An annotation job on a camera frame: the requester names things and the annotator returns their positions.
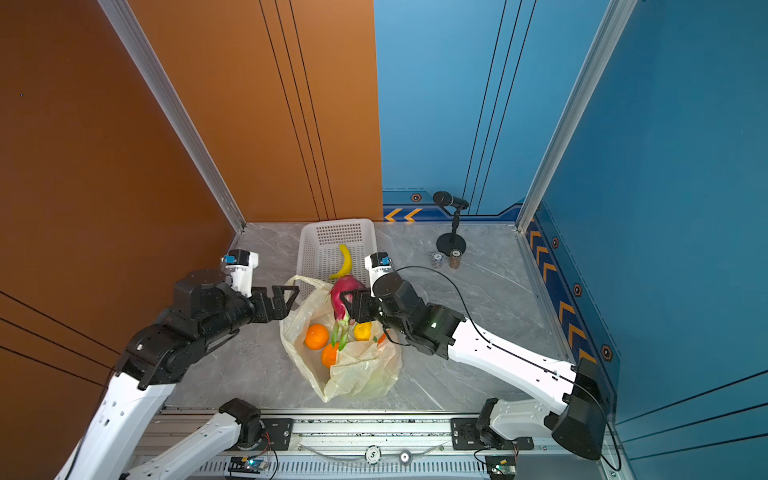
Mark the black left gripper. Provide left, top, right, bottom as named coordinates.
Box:
left=201, top=282, right=300, bottom=350

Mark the pink dragon fruit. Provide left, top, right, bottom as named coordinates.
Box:
left=330, top=274, right=364, bottom=351

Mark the yellow lemon fruit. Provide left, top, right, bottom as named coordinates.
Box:
left=353, top=322, right=373, bottom=341

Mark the yellow banana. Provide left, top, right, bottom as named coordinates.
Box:
left=329, top=244, right=353, bottom=280

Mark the orange fruit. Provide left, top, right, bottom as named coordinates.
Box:
left=304, top=324, right=330, bottom=351
left=321, top=343, right=338, bottom=369

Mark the translucent printed plastic bag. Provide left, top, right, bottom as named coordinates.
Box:
left=279, top=275, right=403, bottom=403

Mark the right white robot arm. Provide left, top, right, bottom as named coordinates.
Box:
left=340, top=272, right=611, bottom=461

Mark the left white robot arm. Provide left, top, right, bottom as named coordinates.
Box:
left=57, top=270, right=300, bottom=479

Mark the white perforated plastic basket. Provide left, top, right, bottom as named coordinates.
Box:
left=296, top=219, right=378, bottom=286

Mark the orange grey poker chip stack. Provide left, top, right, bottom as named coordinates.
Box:
left=449, top=249, right=463, bottom=269

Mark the black microphone stand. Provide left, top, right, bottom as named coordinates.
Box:
left=433, top=191, right=470, bottom=257

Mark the green circuit board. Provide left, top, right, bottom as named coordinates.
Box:
left=227, top=457, right=272, bottom=477

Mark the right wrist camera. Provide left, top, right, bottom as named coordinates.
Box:
left=364, top=252, right=394, bottom=294

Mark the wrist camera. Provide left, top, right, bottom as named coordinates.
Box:
left=222, top=249, right=259, bottom=298
left=364, top=252, right=394, bottom=294

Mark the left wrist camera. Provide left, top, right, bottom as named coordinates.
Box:
left=222, top=249, right=259, bottom=298

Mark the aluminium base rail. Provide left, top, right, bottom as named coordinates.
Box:
left=191, top=410, right=634, bottom=479

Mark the small black box on rail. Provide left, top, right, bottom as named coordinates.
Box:
left=485, top=455, right=517, bottom=480

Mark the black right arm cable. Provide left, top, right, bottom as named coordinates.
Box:
left=383, top=265, right=623, bottom=473

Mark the aluminium corner post left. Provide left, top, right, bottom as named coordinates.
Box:
left=98, top=0, right=246, bottom=233

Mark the aluminium corner post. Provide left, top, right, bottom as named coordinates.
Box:
left=516, top=0, right=637, bottom=234
left=98, top=0, right=246, bottom=233

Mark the aluminium corner post right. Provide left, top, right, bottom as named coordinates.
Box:
left=516, top=0, right=637, bottom=234

